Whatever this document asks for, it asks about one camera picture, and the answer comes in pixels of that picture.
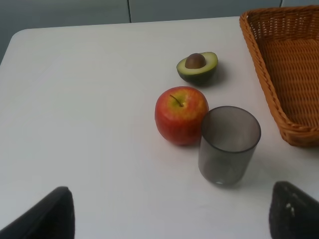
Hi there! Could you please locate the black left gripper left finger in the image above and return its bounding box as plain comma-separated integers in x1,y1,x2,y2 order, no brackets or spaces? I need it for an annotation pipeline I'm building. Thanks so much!
0,186,75,239

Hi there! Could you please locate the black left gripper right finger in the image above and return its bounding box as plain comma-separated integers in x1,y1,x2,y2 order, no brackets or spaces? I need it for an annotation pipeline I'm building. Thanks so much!
269,181,319,239

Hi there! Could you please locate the grey translucent plastic cup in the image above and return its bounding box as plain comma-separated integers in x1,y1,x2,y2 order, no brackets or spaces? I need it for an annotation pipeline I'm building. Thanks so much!
198,106,261,186

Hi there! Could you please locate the brown wicker basket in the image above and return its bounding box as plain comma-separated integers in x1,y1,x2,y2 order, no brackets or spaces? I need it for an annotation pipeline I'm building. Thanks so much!
239,5,319,147

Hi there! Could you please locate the red yellow apple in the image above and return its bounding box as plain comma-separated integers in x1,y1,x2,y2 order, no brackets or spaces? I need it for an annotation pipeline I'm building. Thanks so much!
155,86,209,146

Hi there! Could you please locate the halved avocado with pit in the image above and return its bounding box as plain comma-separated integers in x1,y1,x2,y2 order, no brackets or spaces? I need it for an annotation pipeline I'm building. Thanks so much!
176,52,218,85

